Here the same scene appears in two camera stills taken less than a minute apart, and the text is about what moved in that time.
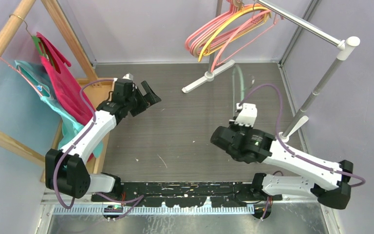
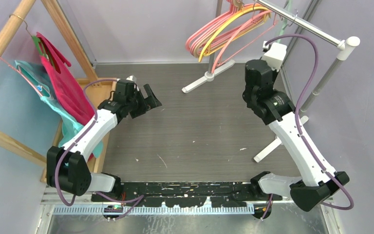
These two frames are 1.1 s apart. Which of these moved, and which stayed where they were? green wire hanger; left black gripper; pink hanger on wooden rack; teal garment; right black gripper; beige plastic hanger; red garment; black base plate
Moved: green wire hanger; right black gripper; beige plastic hanger
Stayed: black base plate; red garment; teal garment; pink hanger on wooden rack; left black gripper
